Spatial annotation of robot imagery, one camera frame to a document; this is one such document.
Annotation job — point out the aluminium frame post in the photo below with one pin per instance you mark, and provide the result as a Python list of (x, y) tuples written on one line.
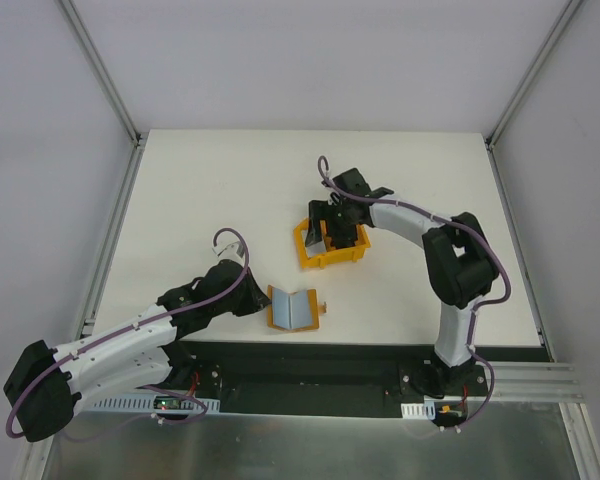
[(85, 42), (549, 44)]

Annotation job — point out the orange leather card holder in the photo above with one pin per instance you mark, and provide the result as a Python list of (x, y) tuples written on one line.
[(294, 312)]

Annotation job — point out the right aluminium rail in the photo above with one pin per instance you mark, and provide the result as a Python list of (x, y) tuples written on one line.
[(535, 382)]

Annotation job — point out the left white cable duct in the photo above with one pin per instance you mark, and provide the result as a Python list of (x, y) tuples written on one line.
[(149, 403)]

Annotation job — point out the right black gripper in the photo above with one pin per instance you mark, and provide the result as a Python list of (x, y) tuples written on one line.
[(333, 220)]

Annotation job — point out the white cable duct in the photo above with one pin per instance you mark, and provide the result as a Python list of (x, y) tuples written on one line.
[(418, 411), (149, 403)]

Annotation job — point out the yellow plastic bin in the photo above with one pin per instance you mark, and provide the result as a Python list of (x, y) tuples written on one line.
[(329, 255)]

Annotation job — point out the right aluminium frame post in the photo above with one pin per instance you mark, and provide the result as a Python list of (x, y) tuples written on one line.
[(549, 44)]

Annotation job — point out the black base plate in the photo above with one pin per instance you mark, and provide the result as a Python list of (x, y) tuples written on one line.
[(305, 379)]

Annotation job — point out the left aluminium frame post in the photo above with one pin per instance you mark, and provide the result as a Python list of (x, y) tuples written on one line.
[(85, 42)]

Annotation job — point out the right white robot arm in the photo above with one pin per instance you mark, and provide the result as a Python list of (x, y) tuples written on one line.
[(459, 267)]

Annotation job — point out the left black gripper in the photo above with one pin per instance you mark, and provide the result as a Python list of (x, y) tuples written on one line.
[(253, 298)]

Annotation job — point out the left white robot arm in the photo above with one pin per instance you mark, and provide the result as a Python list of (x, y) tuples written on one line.
[(49, 386)]

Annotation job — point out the right white cable duct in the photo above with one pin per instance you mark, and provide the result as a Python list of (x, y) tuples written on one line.
[(418, 411)]

